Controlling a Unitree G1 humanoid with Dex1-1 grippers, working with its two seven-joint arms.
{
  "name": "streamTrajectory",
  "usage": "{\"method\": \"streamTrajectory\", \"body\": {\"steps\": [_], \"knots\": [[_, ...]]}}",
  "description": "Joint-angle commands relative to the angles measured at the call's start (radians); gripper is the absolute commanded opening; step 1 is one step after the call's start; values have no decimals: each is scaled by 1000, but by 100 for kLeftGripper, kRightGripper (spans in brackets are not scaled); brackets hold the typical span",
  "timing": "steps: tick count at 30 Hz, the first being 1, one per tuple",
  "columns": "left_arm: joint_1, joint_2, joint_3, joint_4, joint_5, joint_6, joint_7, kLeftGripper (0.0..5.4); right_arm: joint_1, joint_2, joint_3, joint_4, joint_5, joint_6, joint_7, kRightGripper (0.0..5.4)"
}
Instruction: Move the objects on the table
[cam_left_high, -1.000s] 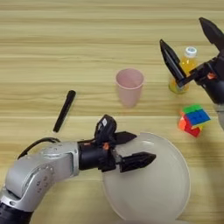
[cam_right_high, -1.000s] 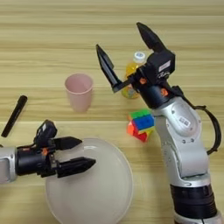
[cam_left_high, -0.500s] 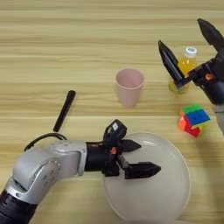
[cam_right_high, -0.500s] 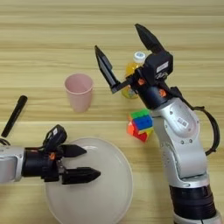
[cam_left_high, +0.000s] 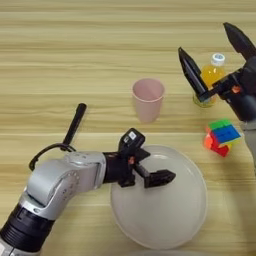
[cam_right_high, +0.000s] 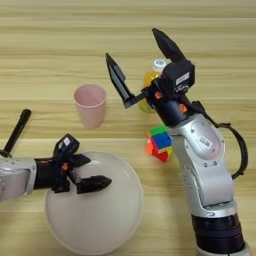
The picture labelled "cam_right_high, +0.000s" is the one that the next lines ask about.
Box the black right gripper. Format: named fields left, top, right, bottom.
left=104, top=27, right=206, bottom=128

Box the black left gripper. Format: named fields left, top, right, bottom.
left=33, top=153, right=113, bottom=195

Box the orange juice bottle white cap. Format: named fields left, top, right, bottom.
left=138, top=58, right=168, bottom=114

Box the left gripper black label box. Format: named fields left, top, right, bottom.
left=53, top=133, right=80, bottom=159

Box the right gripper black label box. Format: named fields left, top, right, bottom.
left=162, top=59, right=197, bottom=98

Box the pale pink round plate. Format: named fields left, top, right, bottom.
left=44, top=150, right=144, bottom=256

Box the multicoloured twisted puzzle cube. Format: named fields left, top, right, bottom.
left=144, top=124, right=174, bottom=164

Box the pink plastic cup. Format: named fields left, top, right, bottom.
left=73, top=83, right=108, bottom=129

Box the black marker pen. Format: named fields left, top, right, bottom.
left=2, top=108, right=33, bottom=158

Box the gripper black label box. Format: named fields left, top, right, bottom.
left=162, top=59, right=197, bottom=98
left=53, top=133, right=80, bottom=159

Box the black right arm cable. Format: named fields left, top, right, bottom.
left=191, top=99, right=249, bottom=180

